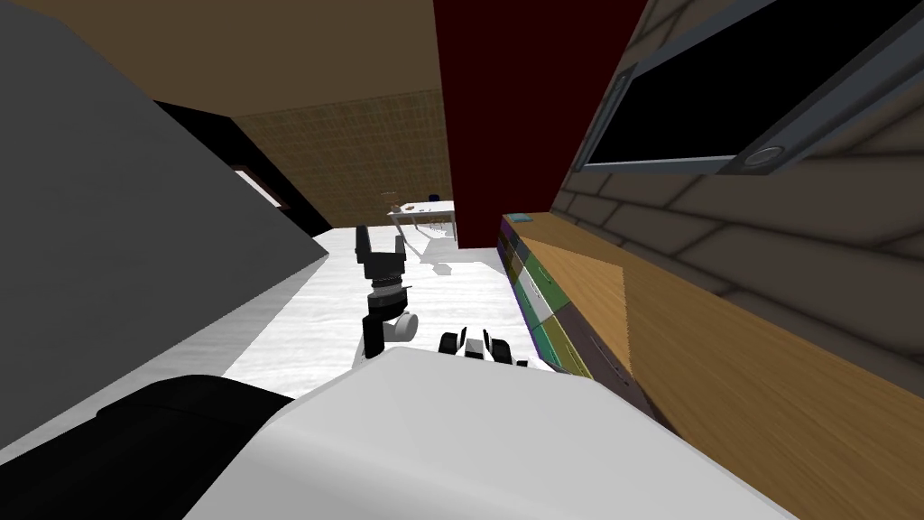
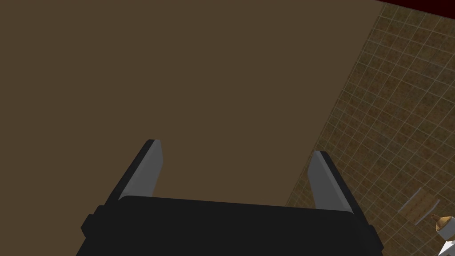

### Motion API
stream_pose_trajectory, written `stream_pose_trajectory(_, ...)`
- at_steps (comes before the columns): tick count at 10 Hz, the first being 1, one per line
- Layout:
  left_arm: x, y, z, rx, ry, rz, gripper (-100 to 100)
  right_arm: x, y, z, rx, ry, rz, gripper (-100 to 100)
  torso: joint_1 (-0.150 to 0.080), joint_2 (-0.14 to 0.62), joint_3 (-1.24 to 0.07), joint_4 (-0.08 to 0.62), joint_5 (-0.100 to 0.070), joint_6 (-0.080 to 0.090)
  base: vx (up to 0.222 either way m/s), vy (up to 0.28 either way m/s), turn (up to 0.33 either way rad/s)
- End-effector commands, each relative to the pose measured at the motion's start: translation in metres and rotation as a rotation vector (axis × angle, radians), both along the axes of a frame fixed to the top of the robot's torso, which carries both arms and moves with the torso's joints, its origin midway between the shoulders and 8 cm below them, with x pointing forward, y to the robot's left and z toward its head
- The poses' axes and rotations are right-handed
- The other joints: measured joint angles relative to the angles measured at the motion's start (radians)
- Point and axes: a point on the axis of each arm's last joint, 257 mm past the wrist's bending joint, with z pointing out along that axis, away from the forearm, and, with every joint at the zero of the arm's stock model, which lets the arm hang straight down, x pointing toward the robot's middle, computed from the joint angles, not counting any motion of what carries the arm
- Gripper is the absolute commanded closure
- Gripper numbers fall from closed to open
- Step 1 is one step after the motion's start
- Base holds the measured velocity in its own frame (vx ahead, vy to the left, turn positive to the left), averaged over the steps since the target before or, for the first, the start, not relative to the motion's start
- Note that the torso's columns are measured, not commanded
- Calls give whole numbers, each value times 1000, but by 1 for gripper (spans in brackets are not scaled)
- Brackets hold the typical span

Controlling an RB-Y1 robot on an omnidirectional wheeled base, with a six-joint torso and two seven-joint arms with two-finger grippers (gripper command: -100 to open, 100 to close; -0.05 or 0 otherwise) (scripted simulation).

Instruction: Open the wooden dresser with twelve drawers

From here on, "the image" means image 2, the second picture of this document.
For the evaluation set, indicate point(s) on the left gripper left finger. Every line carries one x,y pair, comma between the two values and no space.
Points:
142,172

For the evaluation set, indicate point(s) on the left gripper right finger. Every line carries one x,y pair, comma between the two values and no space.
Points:
328,185

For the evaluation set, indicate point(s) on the white bottle with gold cap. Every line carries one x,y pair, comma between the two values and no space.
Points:
445,227

